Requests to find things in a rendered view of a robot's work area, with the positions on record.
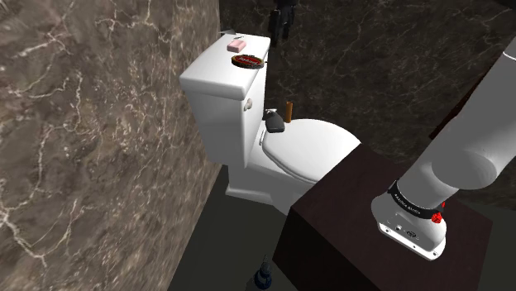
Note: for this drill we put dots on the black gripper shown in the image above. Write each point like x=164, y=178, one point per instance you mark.
x=285, y=4

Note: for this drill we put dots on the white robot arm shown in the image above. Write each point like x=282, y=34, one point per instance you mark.
x=459, y=161

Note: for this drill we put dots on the pink soap bar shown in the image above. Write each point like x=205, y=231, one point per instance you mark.
x=236, y=45

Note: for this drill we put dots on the round red and black tin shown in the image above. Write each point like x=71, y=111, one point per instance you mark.
x=247, y=61

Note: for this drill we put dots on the white toilet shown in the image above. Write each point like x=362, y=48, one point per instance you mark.
x=225, y=80

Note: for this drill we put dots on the brown cylinder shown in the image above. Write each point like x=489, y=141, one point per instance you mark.
x=289, y=113

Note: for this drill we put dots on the black spray bottle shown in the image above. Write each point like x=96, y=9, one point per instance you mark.
x=274, y=123

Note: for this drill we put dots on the dark maroon robot stand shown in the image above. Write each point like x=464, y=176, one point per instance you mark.
x=342, y=225

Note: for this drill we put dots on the dark blue bottle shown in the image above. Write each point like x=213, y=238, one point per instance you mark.
x=264, y=278

